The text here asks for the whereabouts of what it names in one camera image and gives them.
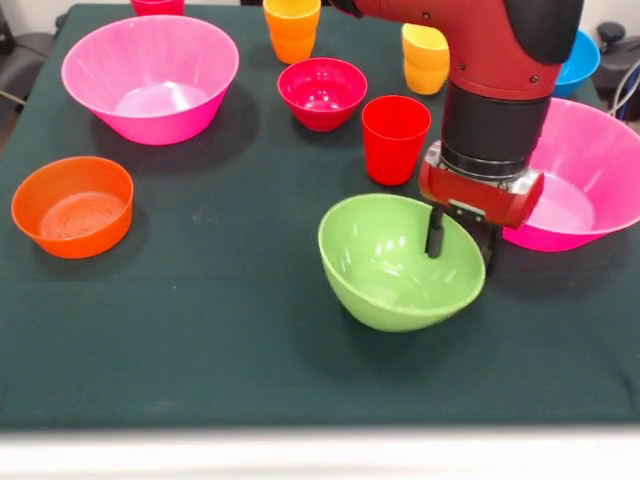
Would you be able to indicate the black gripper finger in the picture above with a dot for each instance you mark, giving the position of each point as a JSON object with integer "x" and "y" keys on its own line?
{"x": 434, "y": 235}
{"x": 490, "y": 250}

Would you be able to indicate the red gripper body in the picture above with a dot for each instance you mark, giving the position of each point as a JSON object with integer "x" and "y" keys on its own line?
{"x": 475, "y": 197}

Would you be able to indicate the green bowl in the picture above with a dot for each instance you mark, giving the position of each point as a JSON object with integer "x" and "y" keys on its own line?
{"x": 390, "y": 280}

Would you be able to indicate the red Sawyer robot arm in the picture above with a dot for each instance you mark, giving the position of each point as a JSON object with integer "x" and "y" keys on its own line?
{"x": 500, "y": 60}

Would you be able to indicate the red cup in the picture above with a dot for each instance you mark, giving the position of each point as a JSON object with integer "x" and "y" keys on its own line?
{"x": 396, "y": 150}

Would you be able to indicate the large pink bowl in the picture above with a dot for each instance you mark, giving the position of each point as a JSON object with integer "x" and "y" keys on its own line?
{"x": 150, "y": 85}
{"x": 585, "y": 190}

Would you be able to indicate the yellow cup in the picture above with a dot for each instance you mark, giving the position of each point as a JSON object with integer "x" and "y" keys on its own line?
{"x": 425, "y": 65}

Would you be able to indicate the blue bowl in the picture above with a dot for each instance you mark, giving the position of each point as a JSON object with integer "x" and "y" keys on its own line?
{"x": 580, "y": 65}

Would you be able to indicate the small crimson bowl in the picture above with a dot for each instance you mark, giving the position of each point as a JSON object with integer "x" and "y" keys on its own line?
{"x": 322, "y": 92}

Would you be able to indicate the orange cup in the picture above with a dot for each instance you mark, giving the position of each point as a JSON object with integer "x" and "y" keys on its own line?
{"x": 291, "y": 37}

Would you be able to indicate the dark green tablecloth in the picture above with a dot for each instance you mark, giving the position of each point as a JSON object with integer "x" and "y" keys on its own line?
{"x": 200, "y": 325}

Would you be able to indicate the crimson cup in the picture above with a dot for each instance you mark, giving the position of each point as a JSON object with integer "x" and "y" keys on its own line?
{"x": 157, "y": 6}

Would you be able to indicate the orange bowl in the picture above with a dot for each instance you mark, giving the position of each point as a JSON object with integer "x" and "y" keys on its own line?
{"x": 75, "y": 210}

